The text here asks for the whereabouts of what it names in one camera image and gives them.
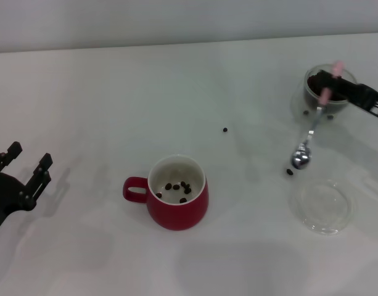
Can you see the clear glass saucer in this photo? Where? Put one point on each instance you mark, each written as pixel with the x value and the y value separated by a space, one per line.
pixel 299 117

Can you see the clear glass dish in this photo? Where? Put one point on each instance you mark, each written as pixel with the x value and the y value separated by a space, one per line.
pixel 321 209

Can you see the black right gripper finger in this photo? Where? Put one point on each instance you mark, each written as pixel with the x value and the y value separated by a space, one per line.
pixel 352 91

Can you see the coffee beans pile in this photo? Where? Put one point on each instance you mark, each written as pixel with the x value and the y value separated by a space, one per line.
pixel 313 84

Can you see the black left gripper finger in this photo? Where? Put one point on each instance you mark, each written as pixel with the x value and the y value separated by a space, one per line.
pixel 14 148
pixel 37 182

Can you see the clear glass cup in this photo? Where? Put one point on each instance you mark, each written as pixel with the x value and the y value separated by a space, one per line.
pixel 309 98

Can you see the red ceramic mug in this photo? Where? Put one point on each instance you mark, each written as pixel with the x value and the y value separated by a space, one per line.
pixel 176 216

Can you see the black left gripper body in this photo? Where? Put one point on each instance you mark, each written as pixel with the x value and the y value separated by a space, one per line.
pixel 3 197

